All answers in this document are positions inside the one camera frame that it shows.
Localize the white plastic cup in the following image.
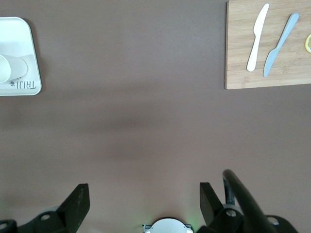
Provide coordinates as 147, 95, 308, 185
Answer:
0, 53, 29, 84

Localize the bamboo cutting board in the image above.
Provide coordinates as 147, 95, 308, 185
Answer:
225, 0, 311, 90

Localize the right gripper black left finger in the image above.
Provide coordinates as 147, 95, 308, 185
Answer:
0, 183, 91, 233

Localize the brown table cover cloth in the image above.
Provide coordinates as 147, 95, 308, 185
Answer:
0, 0, 311, 233

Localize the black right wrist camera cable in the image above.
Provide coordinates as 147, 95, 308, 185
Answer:
222, 169, 280, 233

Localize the grey plastic knife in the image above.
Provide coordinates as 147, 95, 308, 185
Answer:
263, 12, 300, 78

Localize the white plastic knife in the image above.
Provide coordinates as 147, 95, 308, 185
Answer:
246, 3, 270, 72

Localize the cream tray with bear print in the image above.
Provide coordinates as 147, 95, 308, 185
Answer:
0, 16, 42, 97

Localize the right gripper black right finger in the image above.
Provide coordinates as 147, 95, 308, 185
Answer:
196, 182, 300, 233

